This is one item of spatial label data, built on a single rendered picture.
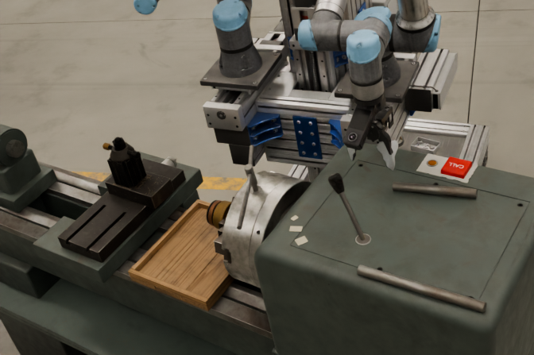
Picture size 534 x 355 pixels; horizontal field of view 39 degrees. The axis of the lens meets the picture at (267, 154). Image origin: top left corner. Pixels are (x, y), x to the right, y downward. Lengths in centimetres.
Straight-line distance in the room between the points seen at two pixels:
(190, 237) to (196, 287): 22
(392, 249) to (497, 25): 356
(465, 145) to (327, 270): 209
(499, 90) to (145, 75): 229
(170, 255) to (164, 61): 306
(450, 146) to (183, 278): 183
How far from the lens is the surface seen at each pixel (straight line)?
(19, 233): 278
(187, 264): 236
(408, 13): 229
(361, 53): 172
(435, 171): 195
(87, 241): 244
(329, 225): 183
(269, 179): 203
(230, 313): 222
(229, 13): 257
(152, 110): 482
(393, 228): 180
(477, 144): 374
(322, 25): 186
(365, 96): 178
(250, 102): 263
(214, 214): 216
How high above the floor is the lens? 249
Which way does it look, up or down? 36 degrees down
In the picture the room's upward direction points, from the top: 12 degrees counter-clockwise
